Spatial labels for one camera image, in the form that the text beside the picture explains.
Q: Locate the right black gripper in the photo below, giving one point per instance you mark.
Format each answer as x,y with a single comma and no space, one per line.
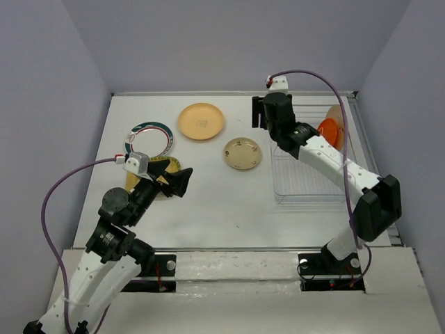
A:
259,108

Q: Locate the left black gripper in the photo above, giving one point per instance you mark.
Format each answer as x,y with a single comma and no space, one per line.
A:
179,180

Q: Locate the yellow green woven plate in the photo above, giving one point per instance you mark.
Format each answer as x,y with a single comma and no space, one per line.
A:
173,167

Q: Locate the white plate green rim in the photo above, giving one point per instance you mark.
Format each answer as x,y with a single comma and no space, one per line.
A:
151,138

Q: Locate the small beige patterned plate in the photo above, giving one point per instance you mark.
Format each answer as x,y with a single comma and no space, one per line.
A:
242,153

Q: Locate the plain beige round plate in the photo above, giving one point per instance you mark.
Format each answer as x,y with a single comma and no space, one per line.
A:
201,121

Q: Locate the orange round plate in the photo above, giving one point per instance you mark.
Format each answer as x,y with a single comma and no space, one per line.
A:
332,132

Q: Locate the beige bird pattern plate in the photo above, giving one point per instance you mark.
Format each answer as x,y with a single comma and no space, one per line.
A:
335,113

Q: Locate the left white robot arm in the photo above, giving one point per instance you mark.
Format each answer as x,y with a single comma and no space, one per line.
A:
113,255

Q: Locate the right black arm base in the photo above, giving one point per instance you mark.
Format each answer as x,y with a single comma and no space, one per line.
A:
322,272

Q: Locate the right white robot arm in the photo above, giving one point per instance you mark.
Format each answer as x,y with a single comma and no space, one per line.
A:
373,202

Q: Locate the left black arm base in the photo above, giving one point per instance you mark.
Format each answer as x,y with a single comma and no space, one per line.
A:
159,278

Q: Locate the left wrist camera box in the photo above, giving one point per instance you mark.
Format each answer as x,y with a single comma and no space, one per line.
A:
137,163

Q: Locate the white wire dish rack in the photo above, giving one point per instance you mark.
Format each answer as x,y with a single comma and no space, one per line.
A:
296,182

